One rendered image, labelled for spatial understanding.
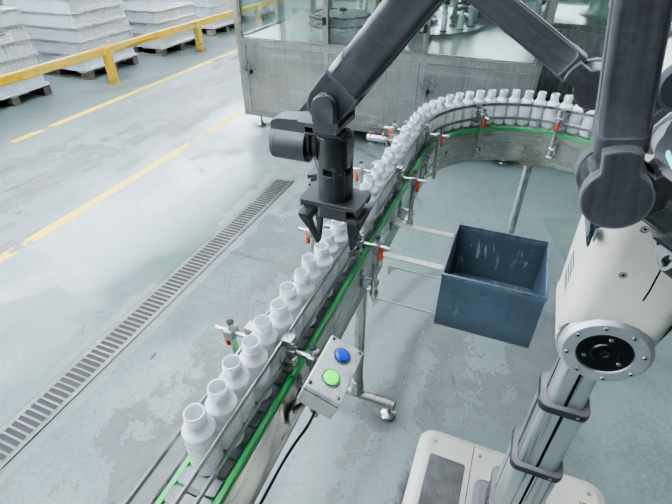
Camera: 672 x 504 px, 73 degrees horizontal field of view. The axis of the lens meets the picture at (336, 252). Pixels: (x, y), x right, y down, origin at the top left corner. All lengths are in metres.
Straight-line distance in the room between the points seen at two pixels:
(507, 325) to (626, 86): 1.06
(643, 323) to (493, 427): 1.43
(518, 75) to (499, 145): 1.73
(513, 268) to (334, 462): 1.08
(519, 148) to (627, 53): 1.99
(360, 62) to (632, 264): 0.54
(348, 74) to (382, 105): 3.87
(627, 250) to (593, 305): 0.13
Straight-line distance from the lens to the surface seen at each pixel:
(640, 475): 2.43
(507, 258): 1.77
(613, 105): 0.61
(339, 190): 0.70
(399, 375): 2.38
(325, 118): 0.64
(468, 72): 4.26
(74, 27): 7.51
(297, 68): 4.73
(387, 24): 0.61
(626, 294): 0.91
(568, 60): 1.05
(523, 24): 1.04
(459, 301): 1.53
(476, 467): 1.87
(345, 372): 0.96
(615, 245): 0.85
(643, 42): 0.60
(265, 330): 0.98
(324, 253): 1.17
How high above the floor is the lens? 1.85
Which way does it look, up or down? 36 degrees down
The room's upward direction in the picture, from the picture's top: straight up
